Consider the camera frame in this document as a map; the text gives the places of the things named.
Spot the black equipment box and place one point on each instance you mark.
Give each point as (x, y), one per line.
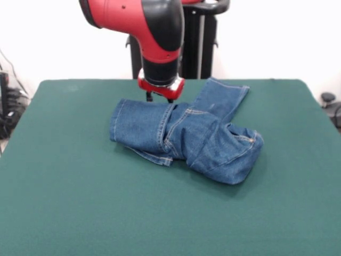
(3, 85)

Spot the blue denim jeans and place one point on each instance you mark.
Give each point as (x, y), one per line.
(191, 138)

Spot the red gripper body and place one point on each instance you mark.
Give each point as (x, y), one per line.
(162, 91)

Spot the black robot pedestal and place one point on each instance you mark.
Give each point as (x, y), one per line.
(207, 40)

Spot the dark green table cloth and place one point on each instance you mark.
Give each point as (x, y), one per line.
(80, 208)

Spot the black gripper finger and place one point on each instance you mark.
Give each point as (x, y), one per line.
(149, 96)
(171, 100)

